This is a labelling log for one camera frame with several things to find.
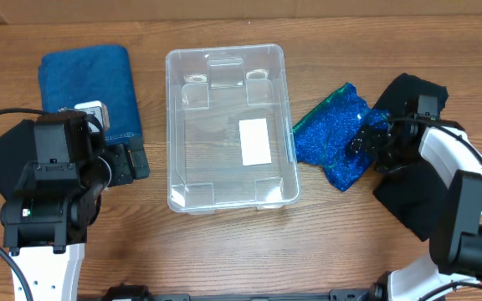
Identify black cloth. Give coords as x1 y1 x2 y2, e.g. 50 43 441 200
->
0 120 37 200
373 161 448 242
370 73 449 129

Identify blue sequin glitter garment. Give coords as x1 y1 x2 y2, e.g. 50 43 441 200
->
293 83 389 191

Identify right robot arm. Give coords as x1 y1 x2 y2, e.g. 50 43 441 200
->
350 95 482 300

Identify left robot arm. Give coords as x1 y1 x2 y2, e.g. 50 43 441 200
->
1 111 149 300

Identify folded blue denim jeans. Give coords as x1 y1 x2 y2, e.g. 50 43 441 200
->
38 45 142 145

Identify clear plastic storage bin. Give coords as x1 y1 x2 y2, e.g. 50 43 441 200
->
166 43 300 214

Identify white label in bin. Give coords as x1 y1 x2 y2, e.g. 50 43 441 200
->
238 118 271 166

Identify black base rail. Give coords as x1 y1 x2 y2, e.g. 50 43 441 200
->
73 283 376 301

